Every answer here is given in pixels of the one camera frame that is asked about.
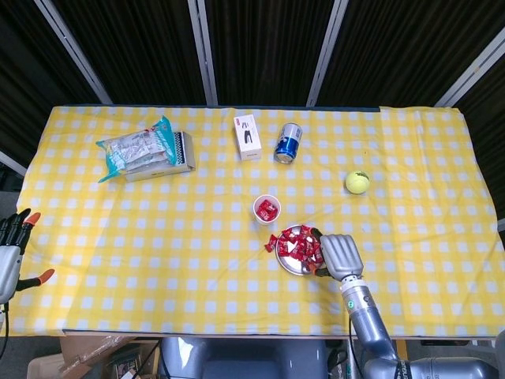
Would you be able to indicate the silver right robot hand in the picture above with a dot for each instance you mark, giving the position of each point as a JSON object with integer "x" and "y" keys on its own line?
{"x": 341, "y": 256}

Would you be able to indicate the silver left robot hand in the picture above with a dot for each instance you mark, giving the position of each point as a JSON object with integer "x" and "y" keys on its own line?
{"x": 8, "y": 272}

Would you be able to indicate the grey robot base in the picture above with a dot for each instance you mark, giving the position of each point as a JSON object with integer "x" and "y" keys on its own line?
{"x": 244, "y": 359}

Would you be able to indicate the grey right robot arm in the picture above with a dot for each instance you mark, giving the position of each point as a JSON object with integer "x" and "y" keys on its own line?
{"x": 367, "y": 323}

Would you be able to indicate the white paper cup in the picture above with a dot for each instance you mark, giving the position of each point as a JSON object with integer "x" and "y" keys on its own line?
{"x": 266, "y": 222}

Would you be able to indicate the round steel plate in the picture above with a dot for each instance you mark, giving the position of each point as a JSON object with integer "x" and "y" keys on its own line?
{"x": 294, "y": 268}

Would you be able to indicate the yellow-green tennis ball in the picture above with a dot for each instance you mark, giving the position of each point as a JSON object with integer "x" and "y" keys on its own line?
{"x": 357, "y": 182}

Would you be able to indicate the beige box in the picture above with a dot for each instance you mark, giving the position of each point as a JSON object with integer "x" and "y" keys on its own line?
{"x": 41, "y": 369}

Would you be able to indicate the brown cardboard box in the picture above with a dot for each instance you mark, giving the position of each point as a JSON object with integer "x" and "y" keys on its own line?
{"x": 87, "y": 351}

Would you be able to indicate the blue drink can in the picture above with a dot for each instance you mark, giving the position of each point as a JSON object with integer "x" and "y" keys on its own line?
{"x": 290, "y": 142}

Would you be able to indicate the dark printed carton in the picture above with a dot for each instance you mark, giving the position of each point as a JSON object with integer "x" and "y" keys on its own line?
{"x": 126, "y": 365}

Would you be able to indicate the yellow checked tablecloth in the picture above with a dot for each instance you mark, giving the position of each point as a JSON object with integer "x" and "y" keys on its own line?
{"x": 158, "y": 256}

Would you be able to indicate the small white product box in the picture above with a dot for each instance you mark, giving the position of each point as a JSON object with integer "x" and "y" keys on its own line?
{"x": 248, "y": 138}

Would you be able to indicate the silver teal snack bag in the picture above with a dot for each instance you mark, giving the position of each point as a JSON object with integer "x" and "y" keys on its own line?
{"x": 134, "y": 152}

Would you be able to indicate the silver cardboard box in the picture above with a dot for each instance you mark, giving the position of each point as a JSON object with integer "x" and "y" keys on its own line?
{"x": 185, "y": 154}

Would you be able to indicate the black curtain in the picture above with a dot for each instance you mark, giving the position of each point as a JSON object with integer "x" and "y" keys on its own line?
{"x": 268, "y": 47}

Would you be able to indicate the white metal frame post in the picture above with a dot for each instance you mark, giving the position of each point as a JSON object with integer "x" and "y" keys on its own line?
{"x": 75, "y": 51}
{"x": 12, "y": 162}
{"x": 327, "y": 51}
{"x": 469, "y": 71}
{"x": 203, "y": 51}

